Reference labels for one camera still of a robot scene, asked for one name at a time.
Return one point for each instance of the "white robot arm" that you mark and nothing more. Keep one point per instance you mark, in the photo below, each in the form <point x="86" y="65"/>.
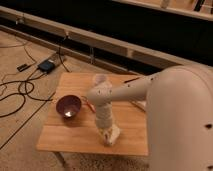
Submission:
<point x="179" y="107"/>

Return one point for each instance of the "small black device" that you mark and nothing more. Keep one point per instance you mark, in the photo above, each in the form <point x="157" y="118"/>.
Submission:
<point x="22" y="67"/>

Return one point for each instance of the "orange carrot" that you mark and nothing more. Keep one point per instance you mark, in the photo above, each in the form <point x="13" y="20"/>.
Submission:
<point x="89" y="104"/>

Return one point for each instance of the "white sponge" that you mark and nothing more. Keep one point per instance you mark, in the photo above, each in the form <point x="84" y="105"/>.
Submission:
<point x="110" y="139"/>

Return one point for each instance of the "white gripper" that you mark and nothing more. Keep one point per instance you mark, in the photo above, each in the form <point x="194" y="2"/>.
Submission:
<point x="104" y="121"/>

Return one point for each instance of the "dark purple bowl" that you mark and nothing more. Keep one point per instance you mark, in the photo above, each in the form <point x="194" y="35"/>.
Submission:
<point x="68" y="106"/>

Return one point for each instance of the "translucent plastic cup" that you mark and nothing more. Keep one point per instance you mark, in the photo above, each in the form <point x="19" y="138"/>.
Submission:
<point x="99" y="80"/>

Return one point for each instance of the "wooden table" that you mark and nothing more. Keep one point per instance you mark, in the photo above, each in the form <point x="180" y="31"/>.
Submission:
<point x="80" y="135"/>

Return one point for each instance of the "long wooden beam rail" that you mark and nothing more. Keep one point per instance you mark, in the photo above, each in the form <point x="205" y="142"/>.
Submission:
<point x="103" y="51"/>

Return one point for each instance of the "black power adapter box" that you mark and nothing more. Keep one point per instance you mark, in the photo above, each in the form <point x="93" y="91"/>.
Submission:
<point x="46" y="66"/>

